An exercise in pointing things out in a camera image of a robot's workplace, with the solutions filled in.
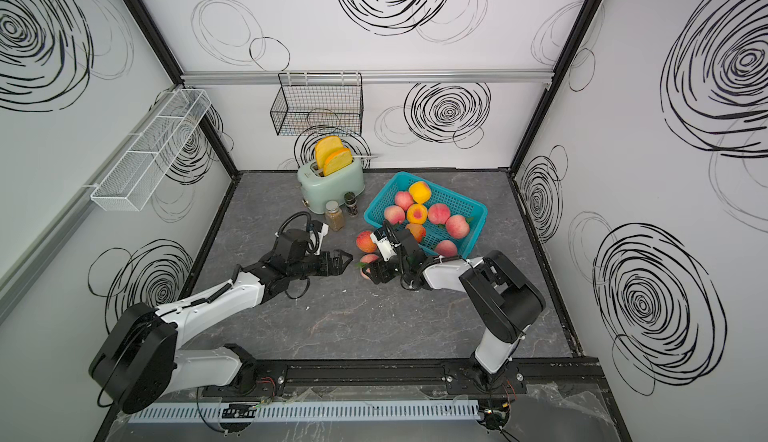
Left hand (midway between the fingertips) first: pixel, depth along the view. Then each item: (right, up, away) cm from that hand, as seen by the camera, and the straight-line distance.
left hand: (341, 257), depth 85 cm
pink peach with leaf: (+7, -1, +3) cm, 8 cm away
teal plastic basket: (+42, +12, +13) cm, 46 cm away
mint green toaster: (-10, +20, +14) cm, 27 cm away
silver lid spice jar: (-4, +12, +12) cm, 17 cm away
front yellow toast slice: (-3, +29, +11) cm, 32 cm away
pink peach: (+19, +17, +19) cm, 32 cm away
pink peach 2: (+16, +12, +15) cm, 24 cm away
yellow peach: (+23, +12, +14) cm, 30 cm away
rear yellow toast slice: (-8, +35, +15) cm, 38 cm away
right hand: (+9, -3, +6) cm, 11 cm away
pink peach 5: (+32, +2, +7) cm, 32 cm away
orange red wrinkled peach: (+6, +3, +9) cm, 11 cm away
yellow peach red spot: (+24, +19, +15) cm, 34 cm away
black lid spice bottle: (+1, +16, +15) cm, 22 cm away
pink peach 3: (+31, +12, +14) cm, 36 cm away
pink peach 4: (+36, +8, +12) cm, 39 cm away
